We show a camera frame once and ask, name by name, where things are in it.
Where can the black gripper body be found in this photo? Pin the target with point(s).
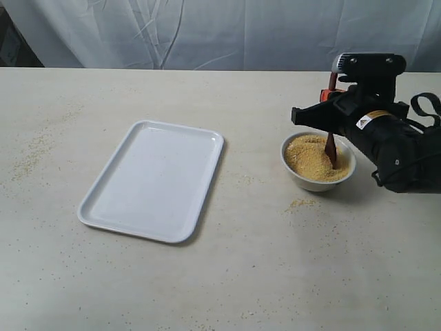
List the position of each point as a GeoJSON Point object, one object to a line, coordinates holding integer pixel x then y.
{"type": "Point", "coordinates": [401, 139]}

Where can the orange tipped left gripper finger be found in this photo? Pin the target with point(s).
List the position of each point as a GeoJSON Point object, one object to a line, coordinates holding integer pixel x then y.
{"type": "Point", "coordinates": [328, 94]}

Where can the dark red wooden spoon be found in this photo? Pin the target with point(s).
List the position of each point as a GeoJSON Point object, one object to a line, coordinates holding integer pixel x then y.
{"type": "Point", "coordinates": [330, 147]}

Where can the white ceramic bowl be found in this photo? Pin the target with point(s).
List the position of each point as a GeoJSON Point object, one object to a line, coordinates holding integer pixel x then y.
{"type": "Point", "coordinates": [316, 186]}

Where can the spilled millet pile on table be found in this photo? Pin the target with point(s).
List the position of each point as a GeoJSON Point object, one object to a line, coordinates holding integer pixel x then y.
{"type": "Point", "coordinates": [297, 204]}

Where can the white backdrop curtain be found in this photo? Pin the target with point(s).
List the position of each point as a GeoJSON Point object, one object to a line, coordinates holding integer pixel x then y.
{"type": "Point", "coordinates": [226, 35]}

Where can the white rectangular plastic tray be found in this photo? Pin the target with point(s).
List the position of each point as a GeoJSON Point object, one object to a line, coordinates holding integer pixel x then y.
{"type": "Point", "coordinates": [155, 184]}

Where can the grey black camera on gripper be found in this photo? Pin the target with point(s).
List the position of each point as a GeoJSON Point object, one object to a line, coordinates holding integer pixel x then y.
{"type": "Point", "coordinates": [372, 74]}

